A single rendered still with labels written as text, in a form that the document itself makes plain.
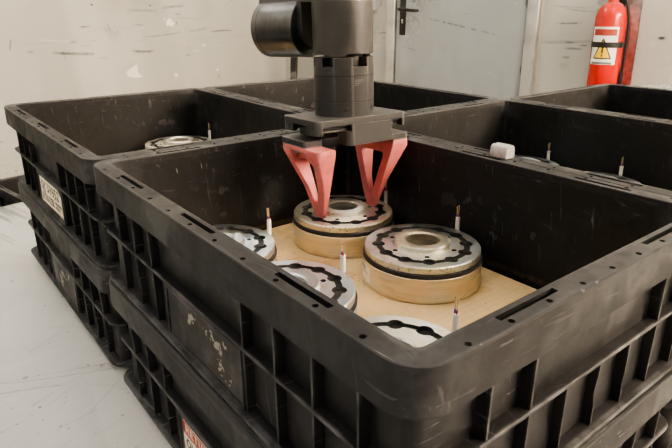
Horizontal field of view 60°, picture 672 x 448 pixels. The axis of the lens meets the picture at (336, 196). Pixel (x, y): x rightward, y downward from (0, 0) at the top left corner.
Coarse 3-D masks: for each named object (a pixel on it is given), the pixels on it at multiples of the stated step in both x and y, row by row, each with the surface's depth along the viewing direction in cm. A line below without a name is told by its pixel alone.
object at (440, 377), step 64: (128, 192) 43; (640, 192) 42; (192, 256) 36; (256, 256) 31; (640, 256) 31; (320, 320) 25; (512, 320) 25; (576, 320) 28; (384, 384) 23; (448, 384) 22
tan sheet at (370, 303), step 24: (288, 240) 60; (336, 264) 54; (360, 264) 54; (360, 288) 49; (480, 288) 49; (504, 288) 49; (528, 288) 49; (360, 312) 46; (384, 312) 46; (408, 312) 46; (432, 312) 46; (480, 312) 46
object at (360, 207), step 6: (336, 198) 61; (342, 198) 61; (348, 198) 61; (330, 204) 60; (336, 204) 60; (342, 204) 61; (348, 204) 60; (354, 204) 60; (360, 204) 59; (330, 210) 57; (336, 210) 57; (342, 210) 57; (348, 210) 57; (354, 210) 57; (360, 210) 58; (366, 210) 59; (330, 216) 57; (336, 216) 57; (342, 216) 57; (348, 216) 57; (354, 216) 57
